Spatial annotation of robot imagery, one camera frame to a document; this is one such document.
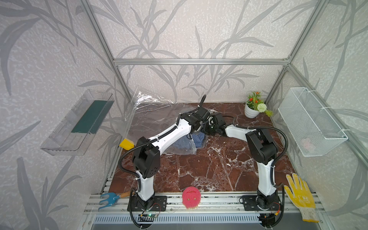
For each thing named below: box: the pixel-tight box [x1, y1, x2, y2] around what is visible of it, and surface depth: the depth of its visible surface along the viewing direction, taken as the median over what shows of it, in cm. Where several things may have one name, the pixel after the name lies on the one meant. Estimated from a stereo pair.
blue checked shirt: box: [169, 131, 206, 153], surface depth 88 cm
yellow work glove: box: [283, 172, 320, 223], surface depth 77 cm
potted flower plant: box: [244, 92, 274, 119], surface depth 104 cm
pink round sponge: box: [181, 185, 202, 209], surface depth 75 cm
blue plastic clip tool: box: [98, 192, 120, 211], surface depth 76 cm
